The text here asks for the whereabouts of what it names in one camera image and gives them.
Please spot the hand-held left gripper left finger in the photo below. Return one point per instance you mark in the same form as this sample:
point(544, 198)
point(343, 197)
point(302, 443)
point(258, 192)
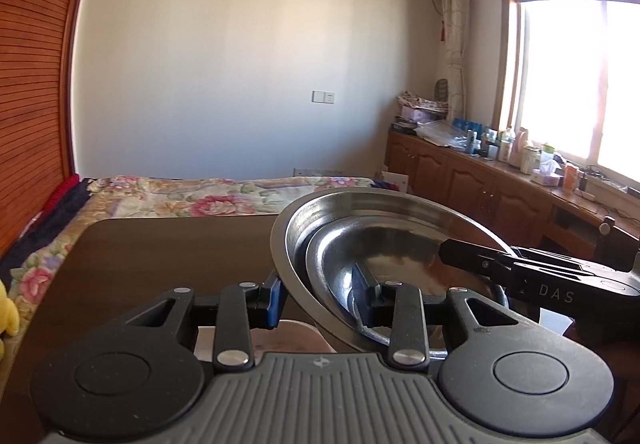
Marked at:
point(276, 301)

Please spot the row of bottles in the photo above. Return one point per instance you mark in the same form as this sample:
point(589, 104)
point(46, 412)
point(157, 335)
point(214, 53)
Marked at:
point(505, 144)

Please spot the floral bed blanket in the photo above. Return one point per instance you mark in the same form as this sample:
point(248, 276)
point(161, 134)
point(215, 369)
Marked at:
point(200, 196)

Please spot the small stainless steel bowl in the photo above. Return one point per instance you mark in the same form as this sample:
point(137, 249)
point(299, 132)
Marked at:
point(395, 254)

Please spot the wooden cabinet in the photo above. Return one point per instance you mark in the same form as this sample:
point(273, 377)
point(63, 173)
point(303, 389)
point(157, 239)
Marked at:
point(475, 184)

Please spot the clear plastic bags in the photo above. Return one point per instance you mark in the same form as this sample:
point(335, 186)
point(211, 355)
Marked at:
point(442, 134)

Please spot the patterned beige curtain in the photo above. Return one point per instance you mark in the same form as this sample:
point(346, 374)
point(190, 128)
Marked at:
point(456, 34)

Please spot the white tissue box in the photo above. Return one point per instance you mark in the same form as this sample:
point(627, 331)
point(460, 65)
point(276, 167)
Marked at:
point(547, 174)

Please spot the wooden framed window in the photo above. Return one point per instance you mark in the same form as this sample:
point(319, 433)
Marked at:
point(570, 74)

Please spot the white wall switch plate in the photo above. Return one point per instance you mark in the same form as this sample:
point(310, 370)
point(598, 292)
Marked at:
point(323, 97)

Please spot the navy folded cloth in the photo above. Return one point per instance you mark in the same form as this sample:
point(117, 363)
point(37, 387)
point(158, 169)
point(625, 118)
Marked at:
point(45, 229)

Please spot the stack of papers and boxes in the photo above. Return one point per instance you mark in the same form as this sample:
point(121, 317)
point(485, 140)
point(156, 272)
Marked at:
point(417, 109)

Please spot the red hanging tassel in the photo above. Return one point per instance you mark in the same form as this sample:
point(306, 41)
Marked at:
point(443, 30)

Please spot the yellow plush toy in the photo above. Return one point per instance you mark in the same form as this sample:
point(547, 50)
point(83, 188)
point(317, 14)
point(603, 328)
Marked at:
point(7, 314)

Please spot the white floral square plate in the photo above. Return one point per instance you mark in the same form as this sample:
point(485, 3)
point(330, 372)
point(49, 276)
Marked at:
point(290, 336)

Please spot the large stainless steel bowl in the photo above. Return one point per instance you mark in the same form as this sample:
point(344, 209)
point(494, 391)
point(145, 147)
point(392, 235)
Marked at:
point(295, 244)

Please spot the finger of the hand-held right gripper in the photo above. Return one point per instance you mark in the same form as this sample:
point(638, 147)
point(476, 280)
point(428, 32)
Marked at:
point(475, 258)
point(550, 258)

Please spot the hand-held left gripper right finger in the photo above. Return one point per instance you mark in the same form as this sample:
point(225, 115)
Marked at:
point(361, 296)

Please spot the white power strip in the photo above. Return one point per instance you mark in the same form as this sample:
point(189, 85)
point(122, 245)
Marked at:
point(610, 185)

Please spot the white cardboard box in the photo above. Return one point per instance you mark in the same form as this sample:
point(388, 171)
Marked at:
point(397, 181)

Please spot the red folded cloth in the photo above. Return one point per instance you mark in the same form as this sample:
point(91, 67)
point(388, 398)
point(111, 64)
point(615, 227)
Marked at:
point(62, 191)

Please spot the wooden slatted wardrobe door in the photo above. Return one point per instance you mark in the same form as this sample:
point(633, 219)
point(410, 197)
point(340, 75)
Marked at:
point(35, 64)

